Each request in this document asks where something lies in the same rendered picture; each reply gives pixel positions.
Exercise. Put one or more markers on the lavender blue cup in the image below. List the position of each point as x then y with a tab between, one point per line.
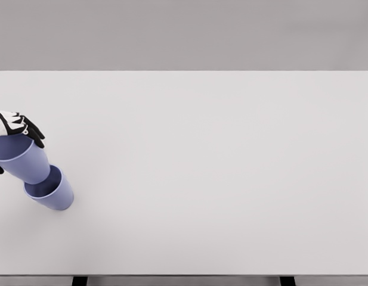
25	164
60	193

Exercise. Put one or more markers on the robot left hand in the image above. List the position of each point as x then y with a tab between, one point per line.
4	123

